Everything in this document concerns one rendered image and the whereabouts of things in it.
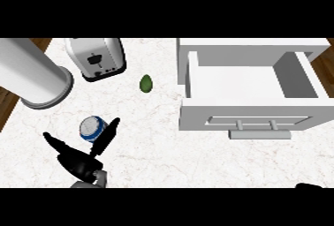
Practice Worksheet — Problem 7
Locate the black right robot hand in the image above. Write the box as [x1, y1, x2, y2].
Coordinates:
[295, 182, 324, 189]

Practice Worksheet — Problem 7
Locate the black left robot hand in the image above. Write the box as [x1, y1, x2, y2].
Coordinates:
[41, 117, 120, 183]

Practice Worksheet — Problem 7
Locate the white drawer front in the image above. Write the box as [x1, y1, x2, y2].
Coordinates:
[177, 97, 334, 140]

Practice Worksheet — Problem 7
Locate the white open drawer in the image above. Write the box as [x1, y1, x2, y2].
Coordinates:
[183, 50, 329, 101]

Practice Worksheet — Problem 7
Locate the green avocado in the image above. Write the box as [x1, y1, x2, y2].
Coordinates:
[138, 74, 153, 94]

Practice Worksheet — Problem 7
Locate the silver toaster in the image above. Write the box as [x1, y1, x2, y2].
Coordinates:
[63, 38, 128, 83]

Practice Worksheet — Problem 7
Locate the white cabinet body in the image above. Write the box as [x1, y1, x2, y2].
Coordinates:
[174, 38, 332, 86]

